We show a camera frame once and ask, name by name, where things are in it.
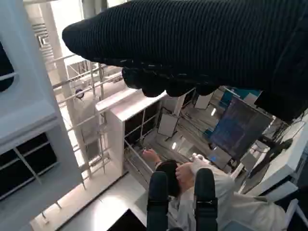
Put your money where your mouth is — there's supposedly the left robot hand blue tape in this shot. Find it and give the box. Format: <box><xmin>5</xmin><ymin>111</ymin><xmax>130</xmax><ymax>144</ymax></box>
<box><xmin>146</xmin><ymin>167</ymin><xmax>219</xmax><ymax>231</ymax></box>

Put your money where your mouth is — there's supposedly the right robot hand black knitted glove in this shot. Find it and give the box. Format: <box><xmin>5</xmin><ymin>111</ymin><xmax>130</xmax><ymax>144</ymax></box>
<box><xmin>62</xmin><ymin>0</ymin><xmax>308</xmax><ymax>98</ymax></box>

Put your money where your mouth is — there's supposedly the person in white clothing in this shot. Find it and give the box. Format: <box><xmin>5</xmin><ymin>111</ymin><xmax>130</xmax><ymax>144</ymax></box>
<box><xmin>141</xmin><ymin>149</ymin><xmax>289</xmax><ymax>231</ymax></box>

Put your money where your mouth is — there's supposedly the white open shelf cabinet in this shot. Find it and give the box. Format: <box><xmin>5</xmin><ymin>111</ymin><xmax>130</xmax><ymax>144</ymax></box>
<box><xmin>95</xmin><ymin>89</ymin><xmax>165</xmax><ymax>181</ymax></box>

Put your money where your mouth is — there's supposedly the dark computer monitor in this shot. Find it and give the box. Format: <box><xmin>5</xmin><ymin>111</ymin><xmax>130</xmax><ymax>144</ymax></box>
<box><xmin>208</xmin><ymin>96</ymin><xmax>275</xmax><ymax>162</ymax></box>

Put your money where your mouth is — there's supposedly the person in white coat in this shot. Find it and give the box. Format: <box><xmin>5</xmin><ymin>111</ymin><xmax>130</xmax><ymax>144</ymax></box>
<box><xmin>69</xmin><ymin>88</ymin><xmax>102</xmax><ymax>154</ymax></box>

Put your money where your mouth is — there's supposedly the white desk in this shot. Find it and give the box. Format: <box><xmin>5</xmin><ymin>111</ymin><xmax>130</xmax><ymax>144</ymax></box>
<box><xmin>240</xmin><ymin>117</ymin><xmax>308</xmax><ymax>203</ymax></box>

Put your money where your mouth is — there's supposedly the large white cabinet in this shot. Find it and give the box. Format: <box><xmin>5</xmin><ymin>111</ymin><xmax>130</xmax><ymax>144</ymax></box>
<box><xmin>0</xmin><ymin>0</ymin><xmax>84</xmax><ymax>201</ymax></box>

